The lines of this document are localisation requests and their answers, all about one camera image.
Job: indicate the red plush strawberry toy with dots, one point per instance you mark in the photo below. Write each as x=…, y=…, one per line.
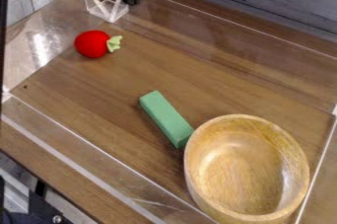
x=95, y=43

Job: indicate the black vertical pole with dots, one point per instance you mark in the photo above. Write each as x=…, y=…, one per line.
x=3, y=33

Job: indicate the green rectangular block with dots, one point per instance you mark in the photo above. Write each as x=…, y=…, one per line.
x=170, y=121

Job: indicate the wooden bowl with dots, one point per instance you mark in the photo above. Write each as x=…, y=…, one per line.
x=246, y=170

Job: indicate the clear acrylic corner bracket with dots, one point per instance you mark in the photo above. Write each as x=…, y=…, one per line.
x=107, y=9

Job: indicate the clear acrylic barrier wall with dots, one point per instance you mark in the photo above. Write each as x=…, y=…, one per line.
x=78, y=131

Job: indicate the black clamp mount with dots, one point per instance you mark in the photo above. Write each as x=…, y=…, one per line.
x=42, y=212

